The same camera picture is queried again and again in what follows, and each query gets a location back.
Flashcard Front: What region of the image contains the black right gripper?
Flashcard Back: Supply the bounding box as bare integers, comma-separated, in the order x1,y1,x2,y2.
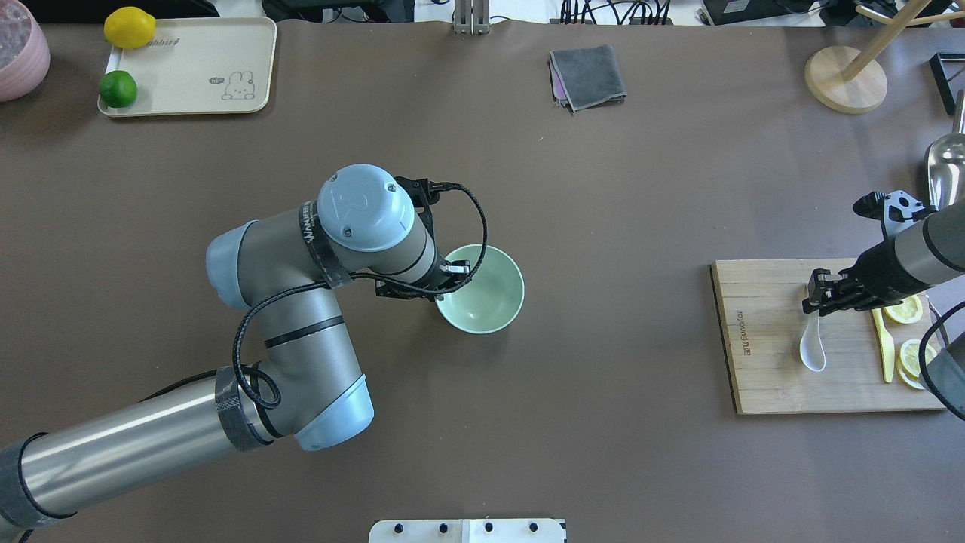
801,256,917,316

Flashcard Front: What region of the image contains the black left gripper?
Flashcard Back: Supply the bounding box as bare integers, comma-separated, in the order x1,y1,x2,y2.
375,256,473,299

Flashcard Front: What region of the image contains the pale green bowl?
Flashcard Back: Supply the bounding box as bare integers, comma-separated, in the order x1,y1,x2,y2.
435,244,526,334

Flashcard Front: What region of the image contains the white ceramic spoon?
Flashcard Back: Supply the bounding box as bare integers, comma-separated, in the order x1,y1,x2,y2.
798,311,826,373

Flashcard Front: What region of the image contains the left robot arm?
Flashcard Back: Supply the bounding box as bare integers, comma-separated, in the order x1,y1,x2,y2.
2,164,487,542

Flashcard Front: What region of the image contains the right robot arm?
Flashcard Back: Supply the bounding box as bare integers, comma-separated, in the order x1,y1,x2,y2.
801,203,963,419

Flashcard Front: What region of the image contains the pink ice bowl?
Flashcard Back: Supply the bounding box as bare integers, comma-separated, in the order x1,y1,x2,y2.
1,1,51,103

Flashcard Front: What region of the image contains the bamboo cutting board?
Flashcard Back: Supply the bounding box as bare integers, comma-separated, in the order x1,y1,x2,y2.
711,258,943,415

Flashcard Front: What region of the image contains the yellow plastic knife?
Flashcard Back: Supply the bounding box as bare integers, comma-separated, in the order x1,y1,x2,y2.
871,308,896,384

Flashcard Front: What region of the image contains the upper lemon slice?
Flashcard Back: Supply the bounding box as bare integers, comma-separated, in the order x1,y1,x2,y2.
883,295,924,324

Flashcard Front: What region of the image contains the lemon slice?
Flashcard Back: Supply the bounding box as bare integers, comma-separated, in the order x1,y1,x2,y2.
897,339,938,379
896,362,927,391
883,295,924,324

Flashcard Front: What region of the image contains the lower top lemon slice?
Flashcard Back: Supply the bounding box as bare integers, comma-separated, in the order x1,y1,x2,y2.
897,339,938,379

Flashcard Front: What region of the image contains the lower bottom lemon slice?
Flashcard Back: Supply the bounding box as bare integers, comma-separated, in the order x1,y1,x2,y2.
896,362,927,391

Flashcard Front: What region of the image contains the steel scoop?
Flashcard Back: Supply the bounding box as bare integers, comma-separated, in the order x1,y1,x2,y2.
926,90,964,210

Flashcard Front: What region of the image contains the wooden cup stand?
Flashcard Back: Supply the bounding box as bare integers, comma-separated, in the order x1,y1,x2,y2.
804,1,964,115

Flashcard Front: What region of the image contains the grey folded cloth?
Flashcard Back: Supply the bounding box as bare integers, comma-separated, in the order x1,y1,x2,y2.
548,44,627,112

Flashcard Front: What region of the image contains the black glass rack tray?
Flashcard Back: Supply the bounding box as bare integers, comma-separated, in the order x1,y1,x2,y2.
928,52,964,116

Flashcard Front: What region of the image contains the beige rabbit tray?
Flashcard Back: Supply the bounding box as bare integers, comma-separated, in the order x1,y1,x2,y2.
97,17,278,118

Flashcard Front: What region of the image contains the green lime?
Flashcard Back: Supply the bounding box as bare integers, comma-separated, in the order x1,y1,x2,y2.
99,71,138,108

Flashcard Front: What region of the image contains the yellow lemon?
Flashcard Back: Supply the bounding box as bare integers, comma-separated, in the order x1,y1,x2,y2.
103,6,158,49

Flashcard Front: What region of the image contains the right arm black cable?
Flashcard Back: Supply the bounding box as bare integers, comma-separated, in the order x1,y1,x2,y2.
917,300,965,422

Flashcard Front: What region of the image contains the aluminium frame post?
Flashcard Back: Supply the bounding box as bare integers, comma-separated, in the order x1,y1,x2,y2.
452,0,490,35

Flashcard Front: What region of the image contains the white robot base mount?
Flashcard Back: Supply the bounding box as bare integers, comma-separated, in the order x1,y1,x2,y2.
368,517,568,542

